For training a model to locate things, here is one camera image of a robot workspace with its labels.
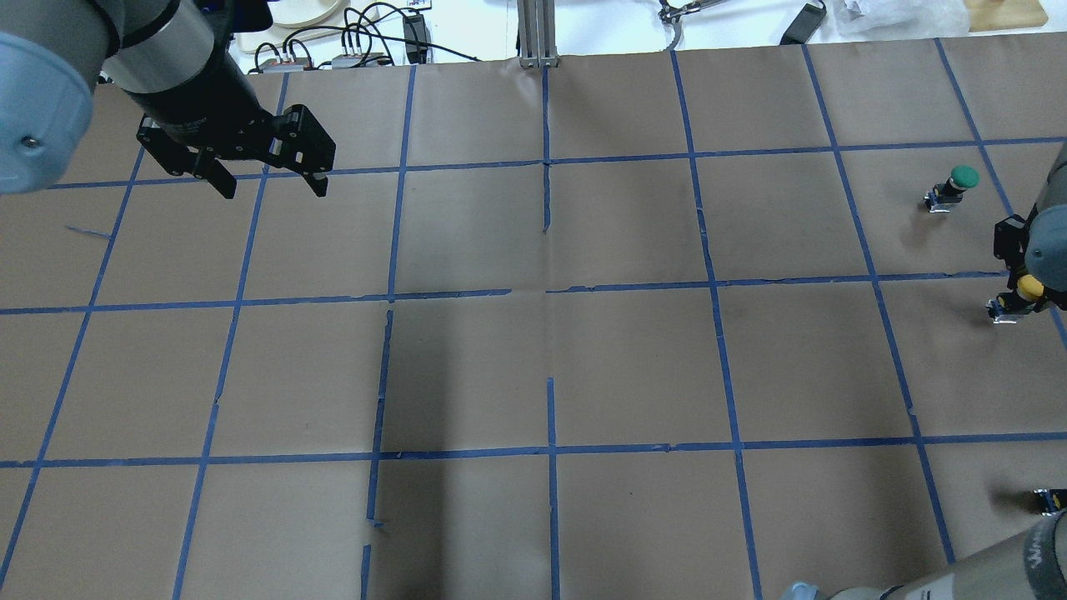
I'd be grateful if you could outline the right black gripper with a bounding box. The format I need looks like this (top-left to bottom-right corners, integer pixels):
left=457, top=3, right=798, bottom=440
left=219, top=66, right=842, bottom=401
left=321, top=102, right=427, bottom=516
left=992, top=215, right=1033, bottom=271

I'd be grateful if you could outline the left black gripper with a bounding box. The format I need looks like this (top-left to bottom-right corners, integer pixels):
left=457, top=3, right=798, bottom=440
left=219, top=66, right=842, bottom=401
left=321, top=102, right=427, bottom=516
left=128, top=48, right=337, bottom=200

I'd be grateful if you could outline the yellow push button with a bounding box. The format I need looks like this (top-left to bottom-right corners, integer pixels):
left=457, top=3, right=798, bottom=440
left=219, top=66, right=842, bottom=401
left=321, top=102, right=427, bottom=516
left=986, top=274, right=1045, bottom=323

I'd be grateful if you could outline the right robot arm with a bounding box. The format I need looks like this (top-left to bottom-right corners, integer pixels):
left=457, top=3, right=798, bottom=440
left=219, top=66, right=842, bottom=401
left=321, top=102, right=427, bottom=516
left=837, top=149, right=1064, bottom=599

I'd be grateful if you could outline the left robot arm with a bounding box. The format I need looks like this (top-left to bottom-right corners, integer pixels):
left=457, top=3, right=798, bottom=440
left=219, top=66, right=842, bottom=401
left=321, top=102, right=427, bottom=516
left=1, top=1, right=336, bottom=200

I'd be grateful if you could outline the small black button block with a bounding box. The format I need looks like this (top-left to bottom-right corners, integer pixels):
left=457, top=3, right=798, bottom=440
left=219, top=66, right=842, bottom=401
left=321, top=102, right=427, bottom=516
left=1032, top=487, right=1067, bottom=515

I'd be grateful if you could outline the beige plate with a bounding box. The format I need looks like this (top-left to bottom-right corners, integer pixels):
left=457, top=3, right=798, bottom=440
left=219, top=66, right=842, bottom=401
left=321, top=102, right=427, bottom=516
left=268, top=0, right=348, bottom=30

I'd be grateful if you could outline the black power supply brick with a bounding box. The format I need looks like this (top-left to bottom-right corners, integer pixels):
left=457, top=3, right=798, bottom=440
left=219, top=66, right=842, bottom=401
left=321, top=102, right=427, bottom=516
left=403, top=12, right=429, bottom=64

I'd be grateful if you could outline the wooden cutting board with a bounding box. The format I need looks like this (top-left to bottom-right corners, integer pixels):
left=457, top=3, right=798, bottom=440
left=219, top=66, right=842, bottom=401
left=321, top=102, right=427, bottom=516
left=964, top=0, right=1050, bottom=33

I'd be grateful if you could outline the clear plastic bag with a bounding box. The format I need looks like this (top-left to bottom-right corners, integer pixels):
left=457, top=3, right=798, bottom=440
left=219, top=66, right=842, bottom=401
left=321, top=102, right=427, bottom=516
left=827, top=1, right=971, bottom=38

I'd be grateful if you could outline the black power adapter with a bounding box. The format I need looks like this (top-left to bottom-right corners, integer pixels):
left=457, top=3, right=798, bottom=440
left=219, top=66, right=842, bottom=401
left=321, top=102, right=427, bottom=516
left=779, top=1, right=827, bottom=46

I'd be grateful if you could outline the aluminium frame post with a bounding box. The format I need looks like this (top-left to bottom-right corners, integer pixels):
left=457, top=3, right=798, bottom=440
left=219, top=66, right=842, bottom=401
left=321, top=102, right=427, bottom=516
left=517, top=0, right=559, bottom=72

